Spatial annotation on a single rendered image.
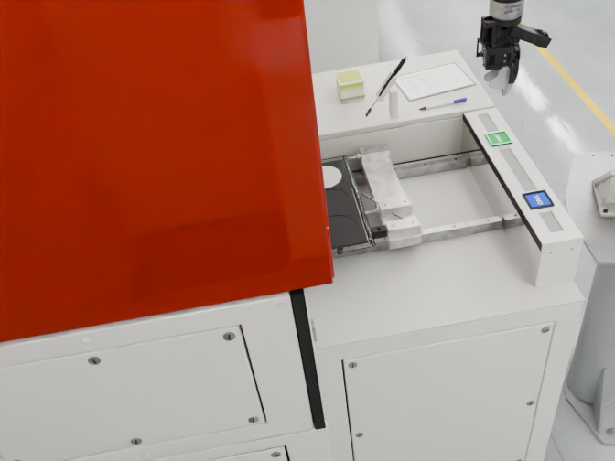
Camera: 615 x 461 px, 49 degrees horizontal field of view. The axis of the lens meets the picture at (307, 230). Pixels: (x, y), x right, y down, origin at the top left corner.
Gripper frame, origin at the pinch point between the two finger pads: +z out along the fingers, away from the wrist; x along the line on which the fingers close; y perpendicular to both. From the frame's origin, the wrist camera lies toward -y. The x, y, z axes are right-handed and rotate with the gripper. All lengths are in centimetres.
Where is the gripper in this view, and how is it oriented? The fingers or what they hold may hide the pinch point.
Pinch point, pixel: (506, 90)
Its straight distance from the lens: 177.2
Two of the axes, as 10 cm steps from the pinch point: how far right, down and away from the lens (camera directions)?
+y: -9.8, 1.7, -0.4
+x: 1.4, 6.5, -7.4
